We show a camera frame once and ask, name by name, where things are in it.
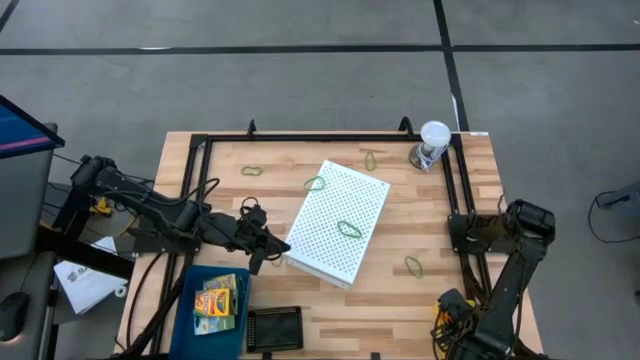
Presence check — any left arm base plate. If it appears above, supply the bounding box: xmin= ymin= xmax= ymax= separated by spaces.
xmin=132 ymin=227 xmax=204 ymax=255

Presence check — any yellow cable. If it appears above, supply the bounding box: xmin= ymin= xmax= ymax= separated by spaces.
xmin=89 ymin=196 xmax=114 ymax=217

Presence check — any black aluminium table frame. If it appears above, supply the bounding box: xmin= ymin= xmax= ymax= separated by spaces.
xmin=149 ymin=117 xmax=507 ymax=359

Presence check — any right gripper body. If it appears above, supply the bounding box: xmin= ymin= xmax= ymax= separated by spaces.
xmin=430 ymin=287 xmax=494 ymax=360

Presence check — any yellow green crayon box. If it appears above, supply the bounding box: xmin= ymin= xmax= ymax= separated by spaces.
xmin=203 ymin=273 xmax=239 ymax=314
xmin=194 ymin=287 xmax=232 ymax=318

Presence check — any black computer mouse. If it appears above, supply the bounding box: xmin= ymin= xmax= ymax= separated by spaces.
xmin=0 ymin=291 xmax=30 ymax=342

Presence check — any blue screen monitor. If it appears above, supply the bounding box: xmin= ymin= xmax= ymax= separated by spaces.
xmin=0 ymin=94 xmax=66 ymax=160

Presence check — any black side stand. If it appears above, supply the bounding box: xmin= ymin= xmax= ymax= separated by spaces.
xmin=37 ymin=224 xmax=137 ymax=281

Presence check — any black cable bundle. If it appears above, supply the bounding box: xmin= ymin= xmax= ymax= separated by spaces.
xmin=124 ymin=252 xmax=189 ymax=357
xmin=459 ymin=252 xmax=494 ymax=301

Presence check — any white perforated metal shelf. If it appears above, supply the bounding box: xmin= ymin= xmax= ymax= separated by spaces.
xmin=283 ymin=159 xmax=392 ymax=291

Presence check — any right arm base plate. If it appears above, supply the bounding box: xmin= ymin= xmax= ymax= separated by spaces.
xmin=448 ymin=213 xmax=516 ymax=254

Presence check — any black slotted plastic basket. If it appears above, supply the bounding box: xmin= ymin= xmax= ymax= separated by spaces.
xmin=246 ymin=305 xmax=305 ymax=354

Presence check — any white printed paper sheet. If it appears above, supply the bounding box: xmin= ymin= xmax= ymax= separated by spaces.
xmin=53 ymin=236 xmax=129 ymax=315

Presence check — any green blue card pack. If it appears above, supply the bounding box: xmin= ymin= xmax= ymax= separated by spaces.
xmin=193 ymin=314 xmax=236 ymax=336

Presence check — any blue plastic bin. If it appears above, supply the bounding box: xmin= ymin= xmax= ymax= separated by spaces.
xmin=168 ymin=264 xmax=251 ymax=360

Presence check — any gray floor device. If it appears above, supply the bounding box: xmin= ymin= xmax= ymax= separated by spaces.
xmin=597 ymin=180 xmax=640 ymax=209

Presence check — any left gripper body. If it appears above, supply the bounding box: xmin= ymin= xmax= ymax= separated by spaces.
xmin=211 ymin=202 xmax=270 ymax=254

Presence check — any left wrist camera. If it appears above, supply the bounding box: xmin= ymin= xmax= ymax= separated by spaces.
xmin=242 ymin=203 xmax=269 ymax=226

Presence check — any white lamp cord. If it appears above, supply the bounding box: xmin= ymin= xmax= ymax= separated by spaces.
xmin=418 ymin=143 xmax=441 ymax=170

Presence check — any gray computer case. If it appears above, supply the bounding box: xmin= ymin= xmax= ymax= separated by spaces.
xmin=0 ymin=149 xmax=55 ymax=260

